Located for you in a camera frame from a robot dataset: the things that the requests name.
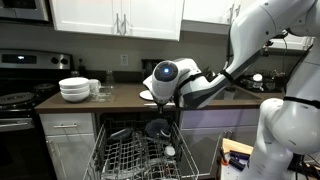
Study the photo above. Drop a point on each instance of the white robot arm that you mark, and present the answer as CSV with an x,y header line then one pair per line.
x,y
293,126

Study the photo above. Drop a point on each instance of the white two-door upper cabinet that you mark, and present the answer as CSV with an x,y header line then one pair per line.
x,y
83,16

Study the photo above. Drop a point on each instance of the black coffee maker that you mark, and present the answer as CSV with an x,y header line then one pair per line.
x,y
148,66

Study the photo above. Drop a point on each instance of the black patterned pot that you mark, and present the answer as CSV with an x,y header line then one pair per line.
x,y
156,127

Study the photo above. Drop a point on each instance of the tall glass jar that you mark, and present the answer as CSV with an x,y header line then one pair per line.
x,y
110,80

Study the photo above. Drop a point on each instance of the white sink base cabinet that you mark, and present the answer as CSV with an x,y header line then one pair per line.
x,y
206,123

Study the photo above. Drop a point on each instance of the clear glass container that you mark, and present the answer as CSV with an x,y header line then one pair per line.
x,y
103,96

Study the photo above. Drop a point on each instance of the white oval lid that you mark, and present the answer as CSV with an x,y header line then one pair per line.
x,y
170,151

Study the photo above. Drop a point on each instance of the white mug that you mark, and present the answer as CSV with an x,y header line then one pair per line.
x,y
94,86

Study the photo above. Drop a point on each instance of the grey cup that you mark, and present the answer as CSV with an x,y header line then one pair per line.
x,y
228,95

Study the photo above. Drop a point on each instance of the steel kitchen sink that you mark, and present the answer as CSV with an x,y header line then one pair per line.
x,y
240,95

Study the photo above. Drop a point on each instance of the dark bottle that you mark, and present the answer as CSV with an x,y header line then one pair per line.
x,y
82,68

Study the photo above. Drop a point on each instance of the white ceramic bowl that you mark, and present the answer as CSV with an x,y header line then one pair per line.
x,y
75,91
74,82
75,97

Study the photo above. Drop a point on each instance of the white drawer front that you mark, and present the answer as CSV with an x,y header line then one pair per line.
x,y
80,120

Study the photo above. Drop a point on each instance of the small glass jar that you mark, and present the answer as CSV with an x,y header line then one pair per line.
x,y
75,74

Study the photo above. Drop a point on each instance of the white upper cabinet over sink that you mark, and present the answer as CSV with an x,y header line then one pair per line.
x,y
206,11

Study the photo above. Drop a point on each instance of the wooden board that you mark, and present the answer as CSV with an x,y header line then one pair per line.
x,y
236,146

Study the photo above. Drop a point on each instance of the small white round object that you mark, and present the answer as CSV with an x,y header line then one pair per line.
x,y
257,77

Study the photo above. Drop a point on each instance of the black tool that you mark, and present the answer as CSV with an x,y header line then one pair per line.
x,y
236,164
240,155

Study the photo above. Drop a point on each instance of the robot mounting table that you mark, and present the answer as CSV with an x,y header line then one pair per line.
x,y
230,173

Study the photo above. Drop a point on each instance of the white lower cabinet door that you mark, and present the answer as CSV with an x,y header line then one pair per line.
x,y
73,160

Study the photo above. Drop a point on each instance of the black dish rack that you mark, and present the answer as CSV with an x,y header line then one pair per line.
x,y
273,83

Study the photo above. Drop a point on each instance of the black stainless stove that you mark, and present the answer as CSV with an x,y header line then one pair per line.
x,y
20,140

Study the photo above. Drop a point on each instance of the stainless steel microwave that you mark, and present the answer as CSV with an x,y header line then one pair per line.
x,y
23,11

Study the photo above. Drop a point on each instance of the white wall outlet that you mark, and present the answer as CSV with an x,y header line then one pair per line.
x,y
124,60

